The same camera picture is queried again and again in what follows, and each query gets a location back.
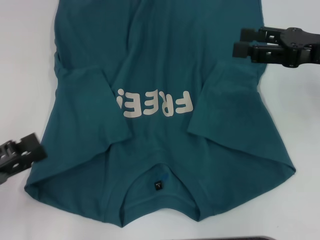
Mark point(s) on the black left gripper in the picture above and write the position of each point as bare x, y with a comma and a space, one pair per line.
2, 178

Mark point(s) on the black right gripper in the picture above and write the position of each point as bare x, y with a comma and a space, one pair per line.
307, 47

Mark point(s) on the teal t-shirt with white print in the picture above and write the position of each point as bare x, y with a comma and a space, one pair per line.
150, 50

